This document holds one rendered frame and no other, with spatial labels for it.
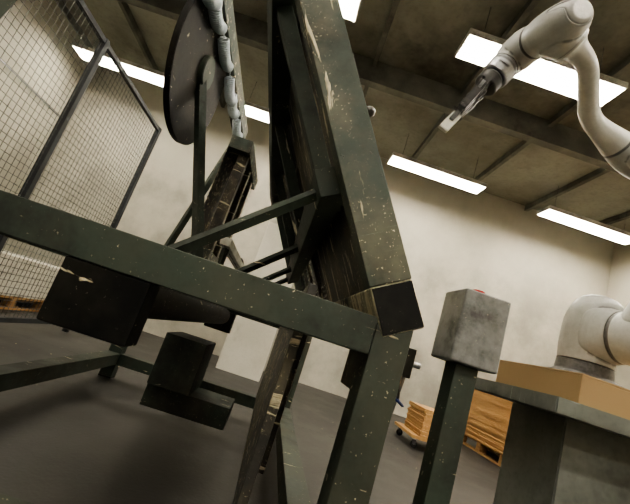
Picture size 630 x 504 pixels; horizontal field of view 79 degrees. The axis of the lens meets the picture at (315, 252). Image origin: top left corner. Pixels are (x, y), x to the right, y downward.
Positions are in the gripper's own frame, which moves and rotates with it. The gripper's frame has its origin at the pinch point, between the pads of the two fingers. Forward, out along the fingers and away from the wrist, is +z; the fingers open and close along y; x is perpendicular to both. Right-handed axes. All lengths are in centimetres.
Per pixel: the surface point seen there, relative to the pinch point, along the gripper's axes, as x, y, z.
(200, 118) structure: -109, -63, 41
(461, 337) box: 41, 12, 50
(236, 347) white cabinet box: -74, -393, 174
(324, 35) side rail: -36.7, 21.5, 15.8
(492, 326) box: 45, 11, 43
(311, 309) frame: 12, 19, 70
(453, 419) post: 53, 9, 65
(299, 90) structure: -37.1, 9.6, 27.0
